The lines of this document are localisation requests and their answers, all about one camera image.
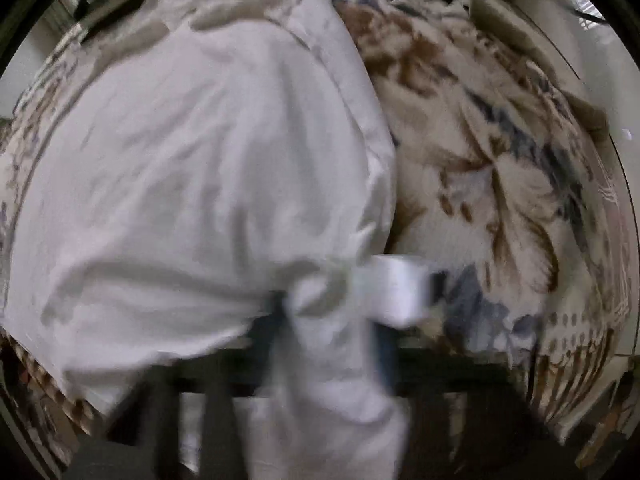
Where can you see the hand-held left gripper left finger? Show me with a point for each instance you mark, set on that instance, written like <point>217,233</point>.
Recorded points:
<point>269,327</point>

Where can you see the floral printed blanket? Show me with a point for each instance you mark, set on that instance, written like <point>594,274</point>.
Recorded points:
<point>480,170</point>

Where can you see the white shirt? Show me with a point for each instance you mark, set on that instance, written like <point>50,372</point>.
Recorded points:
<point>200,185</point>

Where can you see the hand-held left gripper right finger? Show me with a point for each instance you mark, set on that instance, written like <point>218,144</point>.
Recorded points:
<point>386,360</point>

